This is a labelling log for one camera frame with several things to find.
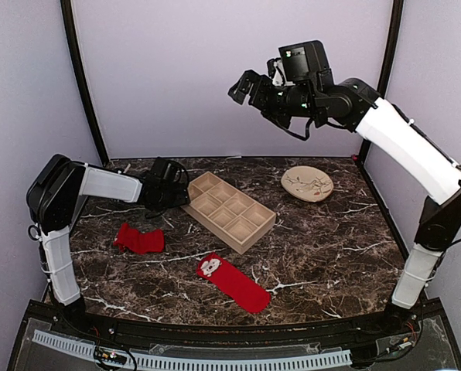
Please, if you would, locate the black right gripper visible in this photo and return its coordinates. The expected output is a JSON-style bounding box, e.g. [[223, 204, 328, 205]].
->
[[230, 68, 319, 128]]

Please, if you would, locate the plain red sock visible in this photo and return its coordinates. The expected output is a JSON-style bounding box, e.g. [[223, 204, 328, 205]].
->
[[113, 223, 165, 254]]

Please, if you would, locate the wooden compartment tray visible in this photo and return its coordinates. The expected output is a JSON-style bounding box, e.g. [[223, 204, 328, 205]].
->
[[183, 172, 276, 254]]

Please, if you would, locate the red Santa face sock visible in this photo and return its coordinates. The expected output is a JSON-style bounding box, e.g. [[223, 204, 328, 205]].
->
[[196, 253, 271, 313]]

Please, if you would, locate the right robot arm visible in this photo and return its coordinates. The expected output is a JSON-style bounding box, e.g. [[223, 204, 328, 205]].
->
[[228, 70, 461, 335]]

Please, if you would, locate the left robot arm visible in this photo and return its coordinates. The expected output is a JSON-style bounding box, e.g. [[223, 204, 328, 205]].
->
[[26, 154, 190, 306]]

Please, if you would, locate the cream painted ceramic plate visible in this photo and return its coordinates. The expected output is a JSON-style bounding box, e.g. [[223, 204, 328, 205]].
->
[[281, 165, 334, 203]]

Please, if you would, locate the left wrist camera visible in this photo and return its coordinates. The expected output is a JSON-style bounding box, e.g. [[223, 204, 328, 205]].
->
[[149, 157, 185, 184]]

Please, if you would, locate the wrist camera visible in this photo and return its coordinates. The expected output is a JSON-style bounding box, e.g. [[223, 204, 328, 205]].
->
[[149, 157, 185, 184], [278, 40, 330, 83]]

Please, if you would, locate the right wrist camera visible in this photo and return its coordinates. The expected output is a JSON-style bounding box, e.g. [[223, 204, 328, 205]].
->
[[278, 40, 330, 83]]

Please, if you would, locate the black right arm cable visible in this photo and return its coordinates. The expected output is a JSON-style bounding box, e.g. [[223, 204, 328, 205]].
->
[[276, 115, 355, 142]]

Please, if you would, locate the black front rail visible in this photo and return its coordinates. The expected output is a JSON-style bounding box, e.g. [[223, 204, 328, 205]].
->
[[29, 299, 440, 351]]

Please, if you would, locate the white perforated cable duct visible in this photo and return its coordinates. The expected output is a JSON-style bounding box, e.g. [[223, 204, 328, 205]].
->
[[31, 330, 352, 370]]

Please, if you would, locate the right black frame post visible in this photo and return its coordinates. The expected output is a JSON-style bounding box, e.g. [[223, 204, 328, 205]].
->
[[358, 0, 405, 160]]

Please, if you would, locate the black frame post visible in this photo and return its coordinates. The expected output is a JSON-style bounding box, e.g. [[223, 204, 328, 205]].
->
[[358, 0, 405, 160], [60, 0, 110, 165]]

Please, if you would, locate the left black frame post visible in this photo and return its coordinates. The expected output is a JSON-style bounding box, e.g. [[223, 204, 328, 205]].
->
[[60, 0, 110, 165]]

